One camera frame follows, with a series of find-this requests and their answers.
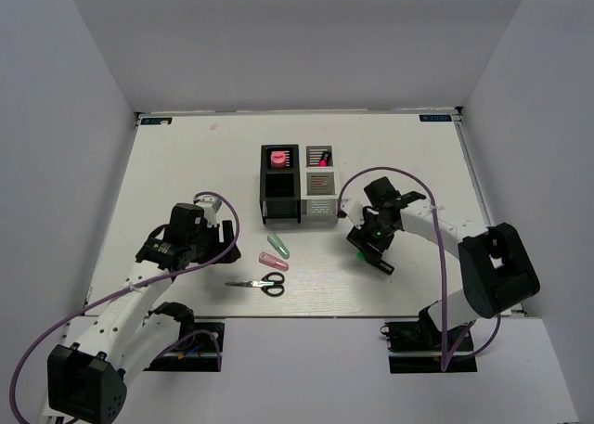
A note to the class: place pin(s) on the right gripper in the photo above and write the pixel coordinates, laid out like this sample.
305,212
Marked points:
359,238

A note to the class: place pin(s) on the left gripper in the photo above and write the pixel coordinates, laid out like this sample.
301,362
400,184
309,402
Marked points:
219,246

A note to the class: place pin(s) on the green highlighter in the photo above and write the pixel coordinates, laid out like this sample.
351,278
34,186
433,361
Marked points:
376,261

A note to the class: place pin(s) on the pink correction tape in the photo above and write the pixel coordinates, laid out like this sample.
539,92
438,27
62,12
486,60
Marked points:
273,262

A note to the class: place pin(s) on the green correction tape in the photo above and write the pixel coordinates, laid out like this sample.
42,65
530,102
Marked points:
278,245

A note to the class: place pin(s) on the pink highlighter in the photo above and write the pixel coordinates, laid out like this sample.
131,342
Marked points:
325,159

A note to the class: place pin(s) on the pink glue stick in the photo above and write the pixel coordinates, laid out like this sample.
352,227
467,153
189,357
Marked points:
278,159

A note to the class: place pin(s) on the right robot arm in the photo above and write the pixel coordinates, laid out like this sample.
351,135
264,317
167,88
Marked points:
496,271

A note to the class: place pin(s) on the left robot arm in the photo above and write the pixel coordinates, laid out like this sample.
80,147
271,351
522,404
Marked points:
89,379

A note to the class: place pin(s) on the white slotted organizer box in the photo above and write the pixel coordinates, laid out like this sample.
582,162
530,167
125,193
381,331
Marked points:
320,186

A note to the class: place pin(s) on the left blue corner label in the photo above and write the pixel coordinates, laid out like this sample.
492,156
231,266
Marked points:
156,120

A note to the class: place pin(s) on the blue corner label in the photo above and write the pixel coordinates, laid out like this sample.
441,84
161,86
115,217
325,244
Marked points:
156,120
435,117

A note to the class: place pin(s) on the right blue corner label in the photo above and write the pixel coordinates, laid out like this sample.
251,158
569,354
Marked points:
435,117

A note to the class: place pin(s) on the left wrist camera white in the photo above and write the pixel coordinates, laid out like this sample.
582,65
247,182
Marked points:
210,206

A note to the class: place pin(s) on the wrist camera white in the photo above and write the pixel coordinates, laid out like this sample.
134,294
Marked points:
353,210
210,206

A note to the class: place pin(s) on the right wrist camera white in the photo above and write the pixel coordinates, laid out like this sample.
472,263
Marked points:
353,210

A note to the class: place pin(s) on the black handled scissors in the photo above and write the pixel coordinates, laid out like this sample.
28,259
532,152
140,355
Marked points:
272,284

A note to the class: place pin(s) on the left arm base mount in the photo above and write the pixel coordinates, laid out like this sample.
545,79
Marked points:
197,354

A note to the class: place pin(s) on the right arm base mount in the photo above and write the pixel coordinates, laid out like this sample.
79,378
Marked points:
408,353

